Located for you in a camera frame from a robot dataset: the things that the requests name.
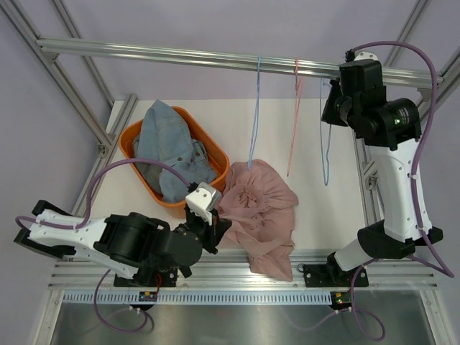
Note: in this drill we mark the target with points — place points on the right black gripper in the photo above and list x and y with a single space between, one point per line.
329 116

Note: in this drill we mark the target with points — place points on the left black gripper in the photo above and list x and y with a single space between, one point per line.
215 232

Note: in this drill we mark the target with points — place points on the blue wire hanger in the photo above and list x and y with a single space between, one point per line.
255 124
324 145

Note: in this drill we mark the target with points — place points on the pink wire hanger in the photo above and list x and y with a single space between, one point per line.
299 82

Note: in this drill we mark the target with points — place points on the pink skirt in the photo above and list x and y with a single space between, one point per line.
261 208

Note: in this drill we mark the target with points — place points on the light blue denim skirt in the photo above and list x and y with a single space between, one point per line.
165 137

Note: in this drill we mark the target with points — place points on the grey skirt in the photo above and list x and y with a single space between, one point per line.
151 174

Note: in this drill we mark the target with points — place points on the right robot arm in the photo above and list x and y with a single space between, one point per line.
392 132

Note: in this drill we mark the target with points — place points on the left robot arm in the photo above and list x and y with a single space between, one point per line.
141 251

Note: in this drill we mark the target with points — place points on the orange plastic basket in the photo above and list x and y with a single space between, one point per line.
217 159

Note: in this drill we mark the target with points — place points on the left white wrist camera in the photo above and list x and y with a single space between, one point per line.
203 200

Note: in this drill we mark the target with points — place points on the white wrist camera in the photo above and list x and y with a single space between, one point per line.
203 200
353 56

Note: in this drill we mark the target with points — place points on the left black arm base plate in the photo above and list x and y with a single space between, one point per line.
146 276

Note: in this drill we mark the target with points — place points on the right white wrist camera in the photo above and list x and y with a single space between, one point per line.
353 56

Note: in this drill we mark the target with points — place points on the white slotted cable duct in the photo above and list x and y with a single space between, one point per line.
169 297

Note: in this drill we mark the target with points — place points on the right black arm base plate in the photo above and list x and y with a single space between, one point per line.
317 276

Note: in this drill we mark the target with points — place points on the aluminium frame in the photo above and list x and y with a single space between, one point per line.
47 151

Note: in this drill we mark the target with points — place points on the aluminium hanging rail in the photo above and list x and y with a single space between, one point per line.
233 61

